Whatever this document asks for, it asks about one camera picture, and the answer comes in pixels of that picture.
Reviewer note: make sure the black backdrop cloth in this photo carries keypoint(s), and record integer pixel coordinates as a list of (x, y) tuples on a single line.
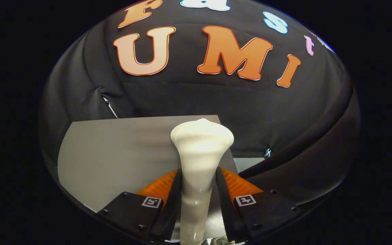
[(189, 95)]

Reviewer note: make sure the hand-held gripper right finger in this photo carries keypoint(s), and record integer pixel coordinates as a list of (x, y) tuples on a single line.
[(226, 211)]

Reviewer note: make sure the grey drawer cabinet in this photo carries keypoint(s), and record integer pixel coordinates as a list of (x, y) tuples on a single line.
[(114, 160)]

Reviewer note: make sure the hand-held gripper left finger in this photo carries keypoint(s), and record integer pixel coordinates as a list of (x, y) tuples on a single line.
[(170, 211)]

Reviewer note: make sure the white garment steamer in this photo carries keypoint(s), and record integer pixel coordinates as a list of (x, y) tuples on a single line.
[(199, 153)]

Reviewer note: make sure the light blue clip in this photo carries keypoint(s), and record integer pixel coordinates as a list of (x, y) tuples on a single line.
[(267, 152)]

